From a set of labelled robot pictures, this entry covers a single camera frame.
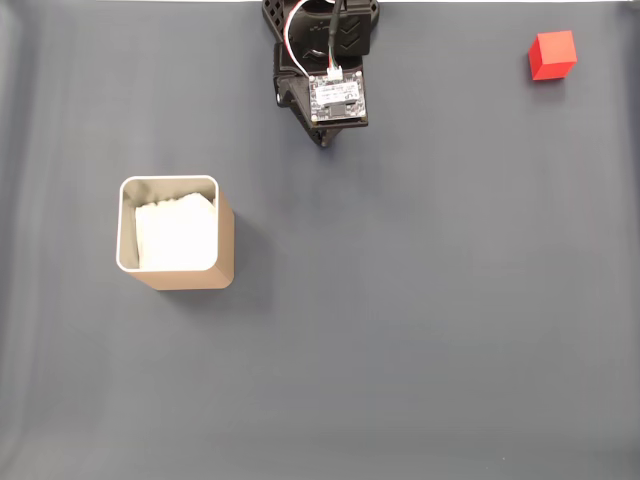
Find red cube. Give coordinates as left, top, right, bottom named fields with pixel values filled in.
left=528, top=29, right=579, bottom=82

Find tan square box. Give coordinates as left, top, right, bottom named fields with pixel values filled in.
left=115, top=174, right=236, bottom=292

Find white tissue paper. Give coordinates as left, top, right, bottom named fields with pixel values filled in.
left=134, top=193, right=217, bottom=271

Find white red servo cable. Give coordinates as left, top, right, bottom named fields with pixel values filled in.
left=281, top=0, right=314, bottom=79

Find black camera cable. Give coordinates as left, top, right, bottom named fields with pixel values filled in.
left=327, top=0, right=347, bottom=67

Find dark grey mat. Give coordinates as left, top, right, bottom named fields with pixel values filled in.
left=0, top=2, right=640, bottom=480

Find camera circuit board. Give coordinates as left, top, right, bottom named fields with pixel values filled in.
left=308, top=69, right=369, bottom=124

